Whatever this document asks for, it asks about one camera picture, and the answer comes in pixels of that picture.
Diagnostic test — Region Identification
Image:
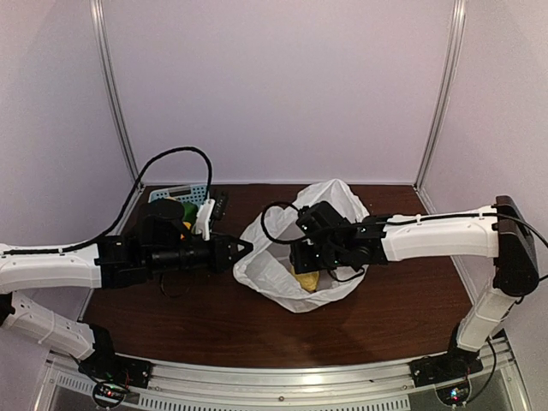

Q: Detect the right aluminium corner post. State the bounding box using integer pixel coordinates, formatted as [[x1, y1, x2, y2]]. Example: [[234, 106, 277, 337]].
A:
[[414, 0, 467, 192]]

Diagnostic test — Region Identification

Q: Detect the aluminium front rail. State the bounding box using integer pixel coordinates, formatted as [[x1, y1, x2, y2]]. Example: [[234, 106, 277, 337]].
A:
[[42, 337, 527, 411]]

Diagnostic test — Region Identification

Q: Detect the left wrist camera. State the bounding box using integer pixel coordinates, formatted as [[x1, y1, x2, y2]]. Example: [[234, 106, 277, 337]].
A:
[[194, 191, 229, 241]]

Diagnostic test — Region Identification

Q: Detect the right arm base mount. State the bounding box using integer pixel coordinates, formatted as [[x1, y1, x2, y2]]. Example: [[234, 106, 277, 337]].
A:
[[408, 341, 483, 387]]

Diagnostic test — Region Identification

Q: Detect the yellow orange mango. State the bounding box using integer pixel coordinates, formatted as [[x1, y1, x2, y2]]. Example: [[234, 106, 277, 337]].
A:
[[181, 221, 192, 240]]

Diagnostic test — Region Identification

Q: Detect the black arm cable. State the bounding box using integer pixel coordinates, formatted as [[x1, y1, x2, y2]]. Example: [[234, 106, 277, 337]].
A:
[[0, 146, 214, 258], [260, 200, 548, 283]]

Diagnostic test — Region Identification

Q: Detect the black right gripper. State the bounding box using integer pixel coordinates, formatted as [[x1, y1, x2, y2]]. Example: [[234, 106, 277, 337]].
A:
[[290, 241, 348, 274]]

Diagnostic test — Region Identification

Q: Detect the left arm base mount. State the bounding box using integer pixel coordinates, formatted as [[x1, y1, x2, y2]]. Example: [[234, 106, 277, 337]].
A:
[[79, 325, 152, 389]]

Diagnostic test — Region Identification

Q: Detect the circuit board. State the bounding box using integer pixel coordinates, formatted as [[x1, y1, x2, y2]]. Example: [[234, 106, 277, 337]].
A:
[[92, 383, 129, 408], [436, 382, 471, 407]]

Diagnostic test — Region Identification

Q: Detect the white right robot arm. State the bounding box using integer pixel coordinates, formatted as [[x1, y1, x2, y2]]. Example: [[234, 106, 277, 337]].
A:
[[290, 196, 541, 378]]

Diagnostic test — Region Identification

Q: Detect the light blue plastic basket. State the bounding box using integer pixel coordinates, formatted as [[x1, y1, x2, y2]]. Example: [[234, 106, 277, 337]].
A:
[[148, 184, 212, 207]]

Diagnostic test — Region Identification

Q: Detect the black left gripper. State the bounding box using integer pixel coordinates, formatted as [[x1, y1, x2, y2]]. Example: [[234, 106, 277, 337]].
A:
[[146, 231, 253, 275]]

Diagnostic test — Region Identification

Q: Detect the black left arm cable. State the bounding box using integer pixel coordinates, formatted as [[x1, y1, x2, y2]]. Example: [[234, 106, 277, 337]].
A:
[[0, 146, 214, 258]]

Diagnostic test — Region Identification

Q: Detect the right circuit board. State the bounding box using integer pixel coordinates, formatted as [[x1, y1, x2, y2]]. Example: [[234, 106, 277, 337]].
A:
[[436, 382, 471, 407]]

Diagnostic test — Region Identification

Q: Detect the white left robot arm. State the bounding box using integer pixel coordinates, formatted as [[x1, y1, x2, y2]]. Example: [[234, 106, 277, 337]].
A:
[[1, 200, 253, 380]]

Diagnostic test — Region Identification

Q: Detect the left aluminium corner post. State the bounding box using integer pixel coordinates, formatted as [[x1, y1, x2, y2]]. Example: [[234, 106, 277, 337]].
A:
[[89, 0, 139, 182]]

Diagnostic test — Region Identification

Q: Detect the green fruit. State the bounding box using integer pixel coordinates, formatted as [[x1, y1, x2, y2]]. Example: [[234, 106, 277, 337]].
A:
[[182, 202, 199, 225]]

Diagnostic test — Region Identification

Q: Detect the white plastic bag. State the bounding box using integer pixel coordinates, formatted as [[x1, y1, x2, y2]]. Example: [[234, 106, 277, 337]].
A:
[[233, 179, 369, 313]]

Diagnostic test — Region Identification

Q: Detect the aluminium corner post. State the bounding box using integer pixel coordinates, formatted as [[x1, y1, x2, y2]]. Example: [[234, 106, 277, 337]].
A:
[[414, 0, 467, 192], [89, 0, 139, 182]]

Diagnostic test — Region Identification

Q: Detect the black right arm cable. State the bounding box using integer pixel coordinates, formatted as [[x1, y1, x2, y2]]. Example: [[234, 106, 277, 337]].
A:
[[260, 200, 548, 283]]

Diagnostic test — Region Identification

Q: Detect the left circuit board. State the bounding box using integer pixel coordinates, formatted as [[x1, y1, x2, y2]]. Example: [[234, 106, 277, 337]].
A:
[[92, 383, 129, 408]]

